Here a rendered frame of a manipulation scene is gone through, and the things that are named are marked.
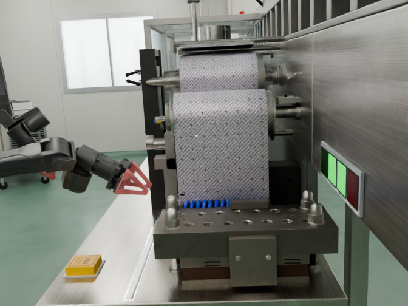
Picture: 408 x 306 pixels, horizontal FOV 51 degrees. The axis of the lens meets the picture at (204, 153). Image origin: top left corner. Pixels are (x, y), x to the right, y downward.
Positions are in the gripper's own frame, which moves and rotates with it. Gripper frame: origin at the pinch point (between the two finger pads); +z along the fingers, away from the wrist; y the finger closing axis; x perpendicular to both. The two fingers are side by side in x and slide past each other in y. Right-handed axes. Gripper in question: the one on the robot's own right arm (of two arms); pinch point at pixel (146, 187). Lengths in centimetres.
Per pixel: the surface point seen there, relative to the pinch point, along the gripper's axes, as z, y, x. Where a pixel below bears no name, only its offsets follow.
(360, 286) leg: 71, -13, -2
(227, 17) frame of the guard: -4, -102, 58
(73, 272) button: -6.1, 13.2, -22.8
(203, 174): 11.3, 0.3, 10.2
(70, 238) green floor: -41, -225, -147
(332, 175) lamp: 30, 30, 29
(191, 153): 6.2, 0.3, 13.7
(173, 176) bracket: 5.1, -7.8, 3.9
